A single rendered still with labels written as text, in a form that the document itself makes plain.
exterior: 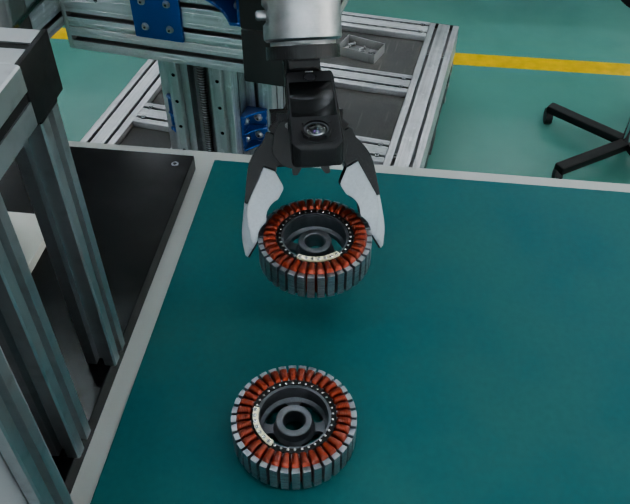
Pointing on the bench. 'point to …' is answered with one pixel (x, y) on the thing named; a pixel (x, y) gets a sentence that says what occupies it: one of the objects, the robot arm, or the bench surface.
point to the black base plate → (143, 212)
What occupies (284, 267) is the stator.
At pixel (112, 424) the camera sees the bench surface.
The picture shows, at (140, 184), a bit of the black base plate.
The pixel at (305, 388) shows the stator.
